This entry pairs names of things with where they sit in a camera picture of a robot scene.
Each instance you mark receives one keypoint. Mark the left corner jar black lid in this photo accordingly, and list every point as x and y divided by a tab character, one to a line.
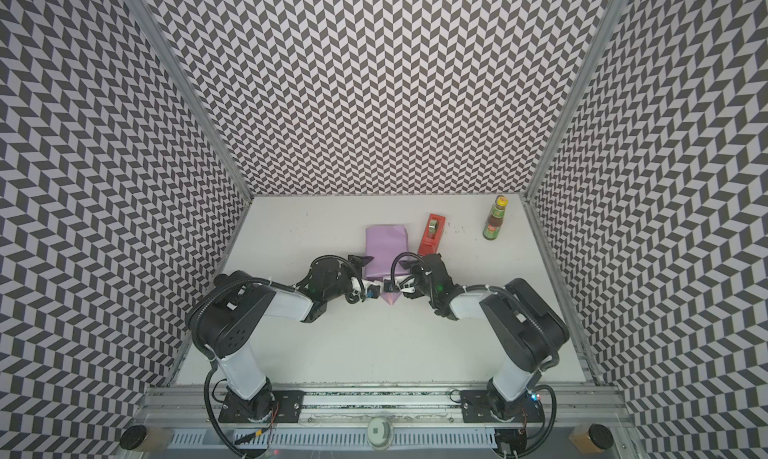
142	438

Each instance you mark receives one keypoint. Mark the green sauce bottle yellow cap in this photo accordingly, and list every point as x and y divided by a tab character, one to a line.
495	218

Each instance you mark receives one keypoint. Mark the corner jar black lid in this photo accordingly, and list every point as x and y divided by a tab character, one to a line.
142	438
591	439

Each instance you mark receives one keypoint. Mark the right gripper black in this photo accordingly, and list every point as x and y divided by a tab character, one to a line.
407	285

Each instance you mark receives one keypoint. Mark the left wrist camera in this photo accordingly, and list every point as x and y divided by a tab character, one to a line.
371	291

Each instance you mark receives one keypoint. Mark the small jar black lid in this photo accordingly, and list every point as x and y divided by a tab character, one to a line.
220	279

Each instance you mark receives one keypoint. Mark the round white button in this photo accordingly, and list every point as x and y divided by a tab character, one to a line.
380	433

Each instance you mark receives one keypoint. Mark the red tape dispenser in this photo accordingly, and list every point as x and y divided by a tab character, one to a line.
432	235

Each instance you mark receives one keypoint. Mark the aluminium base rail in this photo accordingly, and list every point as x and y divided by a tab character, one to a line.
348	405

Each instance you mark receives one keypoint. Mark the right corner jar black lid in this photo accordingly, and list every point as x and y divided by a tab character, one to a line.
591	439

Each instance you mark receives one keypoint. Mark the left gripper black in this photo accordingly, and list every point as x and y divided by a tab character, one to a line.
347	268

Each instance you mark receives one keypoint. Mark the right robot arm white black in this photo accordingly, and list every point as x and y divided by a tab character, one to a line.
528	330

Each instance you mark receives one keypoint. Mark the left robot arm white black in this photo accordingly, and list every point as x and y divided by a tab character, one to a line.
222	323

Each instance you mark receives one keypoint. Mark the pink wrapping paper sheet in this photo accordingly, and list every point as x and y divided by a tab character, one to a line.
384	243

